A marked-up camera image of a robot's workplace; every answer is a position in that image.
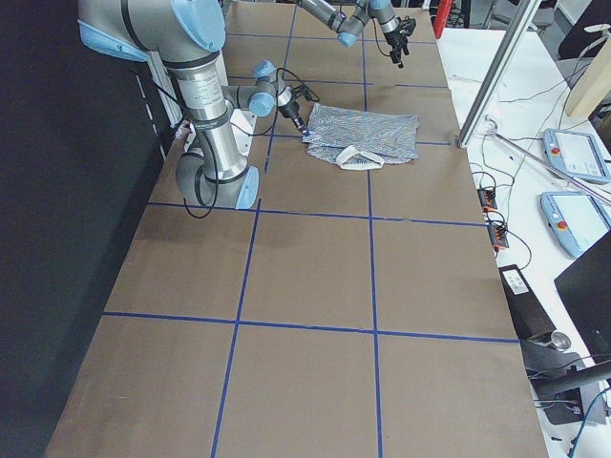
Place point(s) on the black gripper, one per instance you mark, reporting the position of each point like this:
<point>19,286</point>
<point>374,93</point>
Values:
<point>394,39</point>
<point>289,112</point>

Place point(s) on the navy white striped polo shirt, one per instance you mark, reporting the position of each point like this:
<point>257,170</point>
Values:
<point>359,141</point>

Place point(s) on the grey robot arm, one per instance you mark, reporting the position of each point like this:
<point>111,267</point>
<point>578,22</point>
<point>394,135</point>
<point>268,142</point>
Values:
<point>348,28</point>
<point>188,36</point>

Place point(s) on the red cylinder object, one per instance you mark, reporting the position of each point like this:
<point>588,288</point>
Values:
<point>444,8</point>

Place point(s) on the metal rod with hook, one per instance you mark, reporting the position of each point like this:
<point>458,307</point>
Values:
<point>591,189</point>

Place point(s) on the orange black usb hub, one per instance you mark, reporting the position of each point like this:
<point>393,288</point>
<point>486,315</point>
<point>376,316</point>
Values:
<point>497,231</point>
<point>486,197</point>

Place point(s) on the blue teach pendant far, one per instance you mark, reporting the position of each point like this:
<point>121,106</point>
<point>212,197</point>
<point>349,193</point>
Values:
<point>576,154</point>

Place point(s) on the blue teach pendant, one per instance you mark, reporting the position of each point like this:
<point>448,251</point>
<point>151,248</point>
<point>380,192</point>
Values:
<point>576,154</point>
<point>577,220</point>

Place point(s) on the blue teach pendant near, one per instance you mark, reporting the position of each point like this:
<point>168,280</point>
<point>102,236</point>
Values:
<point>577,220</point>

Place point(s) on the black box with label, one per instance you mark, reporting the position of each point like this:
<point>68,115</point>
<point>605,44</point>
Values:
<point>528,315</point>

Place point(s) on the black monitor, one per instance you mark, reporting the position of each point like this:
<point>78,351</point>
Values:
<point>584,289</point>

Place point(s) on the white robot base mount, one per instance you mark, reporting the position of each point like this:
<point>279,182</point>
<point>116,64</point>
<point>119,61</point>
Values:
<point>234,133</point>

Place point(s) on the aluminium frame post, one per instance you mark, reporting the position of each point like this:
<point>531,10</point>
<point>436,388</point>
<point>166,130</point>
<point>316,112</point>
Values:
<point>525,12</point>

